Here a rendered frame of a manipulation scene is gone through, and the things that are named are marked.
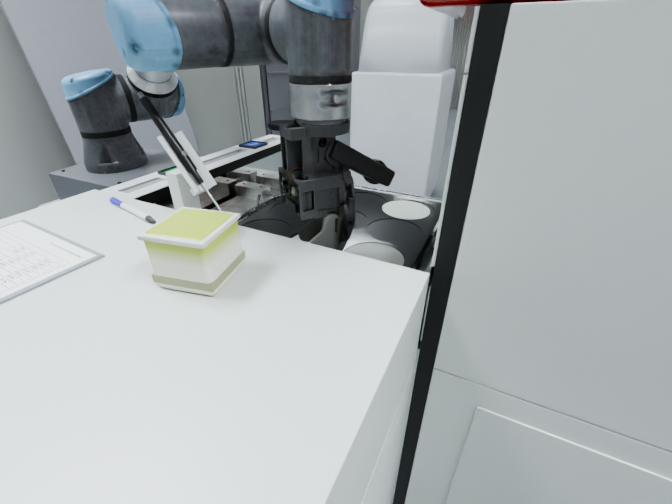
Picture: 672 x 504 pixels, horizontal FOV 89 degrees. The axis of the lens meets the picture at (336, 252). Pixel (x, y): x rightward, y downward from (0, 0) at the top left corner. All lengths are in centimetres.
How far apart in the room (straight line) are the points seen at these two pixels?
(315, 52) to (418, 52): 231
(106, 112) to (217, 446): 92
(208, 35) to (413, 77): 226
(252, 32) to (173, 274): 29
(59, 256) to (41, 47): 254
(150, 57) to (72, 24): 272
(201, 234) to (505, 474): 53
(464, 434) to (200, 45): 60
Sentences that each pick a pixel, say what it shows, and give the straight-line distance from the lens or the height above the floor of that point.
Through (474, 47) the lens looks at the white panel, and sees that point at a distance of 34.
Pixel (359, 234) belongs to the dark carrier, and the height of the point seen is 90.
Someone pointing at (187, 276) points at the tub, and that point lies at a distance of 38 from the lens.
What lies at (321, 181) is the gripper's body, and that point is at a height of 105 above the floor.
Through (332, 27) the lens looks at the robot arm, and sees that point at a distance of 42.
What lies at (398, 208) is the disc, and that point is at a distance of 74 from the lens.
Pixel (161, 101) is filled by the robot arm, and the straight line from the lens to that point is 108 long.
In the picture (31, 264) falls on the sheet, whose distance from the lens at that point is 55.
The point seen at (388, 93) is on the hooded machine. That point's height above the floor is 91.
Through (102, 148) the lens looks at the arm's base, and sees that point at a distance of 109.
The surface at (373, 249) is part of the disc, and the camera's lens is 58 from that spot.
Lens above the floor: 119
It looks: 31 degrees down
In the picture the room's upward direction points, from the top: straight up
